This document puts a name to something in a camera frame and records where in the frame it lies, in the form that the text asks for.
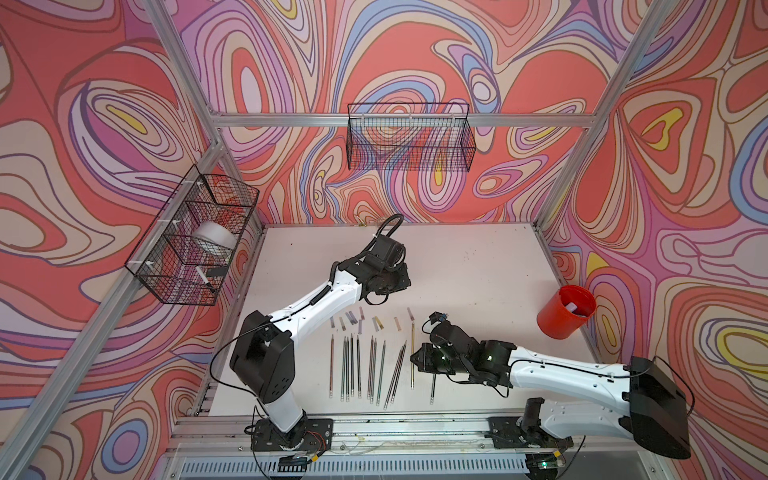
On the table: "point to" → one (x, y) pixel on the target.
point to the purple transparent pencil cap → (353, 317)
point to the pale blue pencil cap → (375, 324)
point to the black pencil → (433, 385)
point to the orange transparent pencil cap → (397, 323)
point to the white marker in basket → (203, 276)
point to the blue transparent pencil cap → (350, 320)
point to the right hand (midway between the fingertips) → (413, 368)
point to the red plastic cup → (562, 314)
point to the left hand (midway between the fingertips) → (414, 281)
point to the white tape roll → (216, 233)
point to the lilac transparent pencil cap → (360, 327)
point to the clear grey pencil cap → (342, 323)
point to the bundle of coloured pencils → (395, 377)
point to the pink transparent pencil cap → (331, 321)
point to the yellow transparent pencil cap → (381, 326)
